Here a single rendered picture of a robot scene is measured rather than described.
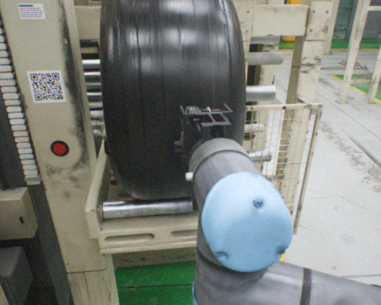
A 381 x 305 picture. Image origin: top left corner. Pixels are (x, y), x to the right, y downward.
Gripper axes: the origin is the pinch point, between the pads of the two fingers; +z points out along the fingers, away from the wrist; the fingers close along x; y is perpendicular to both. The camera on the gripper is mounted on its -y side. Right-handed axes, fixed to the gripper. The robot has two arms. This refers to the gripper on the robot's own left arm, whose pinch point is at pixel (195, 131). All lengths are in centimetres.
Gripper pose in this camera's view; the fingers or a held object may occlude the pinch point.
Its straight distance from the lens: 59.4
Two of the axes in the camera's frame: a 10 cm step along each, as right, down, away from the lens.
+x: -9.9, 0.6, -1.0
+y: -0.2, -9.3, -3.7
